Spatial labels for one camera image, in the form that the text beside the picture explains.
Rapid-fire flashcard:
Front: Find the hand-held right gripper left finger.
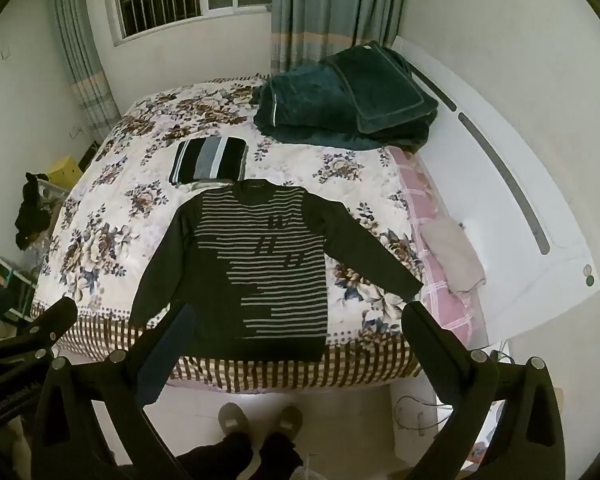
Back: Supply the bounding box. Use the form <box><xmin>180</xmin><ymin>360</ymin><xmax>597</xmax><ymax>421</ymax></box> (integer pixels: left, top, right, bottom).
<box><xmin>31</xmin><ymin>304</ymin><xmax>197</xmax><ymax>480</ymax></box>

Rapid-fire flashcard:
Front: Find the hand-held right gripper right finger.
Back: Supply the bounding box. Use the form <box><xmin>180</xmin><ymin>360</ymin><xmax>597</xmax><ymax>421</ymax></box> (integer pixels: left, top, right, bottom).
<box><xmin>402</xmin><ymin>302</ymin><xmax>567</xmax><ymax>480</ymax></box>

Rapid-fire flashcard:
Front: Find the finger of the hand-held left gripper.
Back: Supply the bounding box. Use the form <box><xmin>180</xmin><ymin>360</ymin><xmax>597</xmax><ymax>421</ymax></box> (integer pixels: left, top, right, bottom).
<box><xmin>0</xmin><ymin>296</ymin><xmax>79</xmax><ymax>367</ymax></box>

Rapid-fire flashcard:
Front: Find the dark striped sweater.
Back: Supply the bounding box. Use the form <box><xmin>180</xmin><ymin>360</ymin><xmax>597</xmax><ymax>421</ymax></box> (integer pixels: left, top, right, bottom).
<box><xmin>128</xmin><ymin>179</ymin><xmax>424</xmax><ymax>362</ymax></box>

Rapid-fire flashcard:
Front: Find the green rack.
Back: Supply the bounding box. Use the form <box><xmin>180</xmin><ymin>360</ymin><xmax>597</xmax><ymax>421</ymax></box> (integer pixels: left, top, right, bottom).
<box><xmin>0</xmin><ymin>244</ymin><xmax>39</xmax><ymax>322</ymax></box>

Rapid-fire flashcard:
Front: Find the grey slipper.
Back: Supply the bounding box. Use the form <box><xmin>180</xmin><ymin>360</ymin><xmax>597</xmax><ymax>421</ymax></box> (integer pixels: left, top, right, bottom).
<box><xmin>274</xmin><ymin>404</ymin><xmax>305</xmax><ymax>437</ymax></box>
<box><xmin>217</xmin><ymin>402</ymin><xmax>251</xmax><ymax>436</ymax></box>

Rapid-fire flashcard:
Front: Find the grey folded cloth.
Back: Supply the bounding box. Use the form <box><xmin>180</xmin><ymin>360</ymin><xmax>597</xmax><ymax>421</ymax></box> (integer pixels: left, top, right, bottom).
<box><xmin>419</xmin><ymin>219</ymin><xmax>486</xmax><ymax>295</ymax></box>

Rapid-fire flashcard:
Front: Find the black cloth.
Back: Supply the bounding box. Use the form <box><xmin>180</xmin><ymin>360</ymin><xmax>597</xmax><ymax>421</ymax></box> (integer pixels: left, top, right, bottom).
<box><xmin>14</xmin><ymin>172</ymin><xmax>56</xmax><ymax>251</ymax></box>

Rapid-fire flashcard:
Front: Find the clear plastic container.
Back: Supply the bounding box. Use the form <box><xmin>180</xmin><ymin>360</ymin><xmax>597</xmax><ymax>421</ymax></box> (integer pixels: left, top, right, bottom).
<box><xmin>30</xmin><ymin>175</ymin><xmax>74</xmax><ymax>242</ymax></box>

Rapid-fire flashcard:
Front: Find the white bed headboard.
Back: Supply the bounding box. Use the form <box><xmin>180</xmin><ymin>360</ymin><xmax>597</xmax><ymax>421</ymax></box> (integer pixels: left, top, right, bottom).
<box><xmin>387</xmin><ymin>35</ymin><xmax>600</xmax><ymax>356</ymax></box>

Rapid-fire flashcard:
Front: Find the yellow box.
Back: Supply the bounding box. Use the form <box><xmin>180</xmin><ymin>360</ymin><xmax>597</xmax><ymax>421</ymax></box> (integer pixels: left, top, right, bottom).
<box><xmin>47</xmin><ymin>157</ymin><xmax>85</xmax><ymax>189</ymax></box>

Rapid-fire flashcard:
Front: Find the person's right leg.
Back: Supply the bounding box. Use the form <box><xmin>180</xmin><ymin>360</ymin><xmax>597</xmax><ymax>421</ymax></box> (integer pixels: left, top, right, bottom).
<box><xmin>257</xmin><ymin>432</ymin><xmax>304</xmax><ymax>480</ymax></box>

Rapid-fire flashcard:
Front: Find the pink checked bed sheet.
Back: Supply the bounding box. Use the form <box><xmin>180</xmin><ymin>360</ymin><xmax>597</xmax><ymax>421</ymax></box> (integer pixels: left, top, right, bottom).
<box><xmin>390</xmin><ymin>147</ymin><xmax>489</xmax><ymax>348</ymax></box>

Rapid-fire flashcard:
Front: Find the black box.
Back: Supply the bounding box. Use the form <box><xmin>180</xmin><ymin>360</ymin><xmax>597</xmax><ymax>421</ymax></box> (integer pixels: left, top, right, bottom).
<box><xmin>78</xmin><ymin>140</ymin><xmax>101</xmax><ymax>171</ymax></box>

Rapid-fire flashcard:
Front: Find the folded black grey striped sweater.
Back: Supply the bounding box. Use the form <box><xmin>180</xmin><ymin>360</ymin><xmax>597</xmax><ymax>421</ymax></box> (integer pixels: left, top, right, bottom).
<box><xmin>168</xmin><ymin>135</ymin><xmax>249</xmax><ymax>184</ymax></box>

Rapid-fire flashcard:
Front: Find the floral bed quilt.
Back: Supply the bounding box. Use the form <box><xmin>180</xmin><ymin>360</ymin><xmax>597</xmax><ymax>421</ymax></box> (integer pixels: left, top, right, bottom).
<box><xmin>30</xmin><ymin>76</ymin><xmax>427</xmax><ymax>395</ymax></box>

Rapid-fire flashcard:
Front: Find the dark green piped folded blanket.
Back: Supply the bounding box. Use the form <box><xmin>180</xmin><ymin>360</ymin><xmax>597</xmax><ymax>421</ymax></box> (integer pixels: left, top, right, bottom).
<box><xmin>320</xmin><ymin>40</ymin><xmax>440</xmax><ymax>135</ymax></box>

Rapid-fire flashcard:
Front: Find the grey green curtain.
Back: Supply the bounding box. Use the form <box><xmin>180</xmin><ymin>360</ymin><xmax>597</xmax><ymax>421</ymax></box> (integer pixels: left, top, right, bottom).
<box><xmin>45</xmin><ymin>0</ymin><xmax>122</xmax><ymax>139</ymax></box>
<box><xmin>270</xmin><ymin>0</ymin><xmax>416</xmax><ymax>79</ymax></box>

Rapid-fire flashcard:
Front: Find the dark green fleece blanket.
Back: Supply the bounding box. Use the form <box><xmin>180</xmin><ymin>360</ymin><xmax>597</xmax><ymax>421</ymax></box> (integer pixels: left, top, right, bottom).
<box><xmin>252</xmin><ymin>62</ymin><xmax>431</xmax><ymax>152</ymax></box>

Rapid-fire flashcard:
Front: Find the black cable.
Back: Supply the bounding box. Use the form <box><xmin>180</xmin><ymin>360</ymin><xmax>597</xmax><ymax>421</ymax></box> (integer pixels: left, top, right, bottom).
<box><xmin>394</xmin><ymin>394</ymin><xmax>442</xmax><ymax>442</ymax></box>

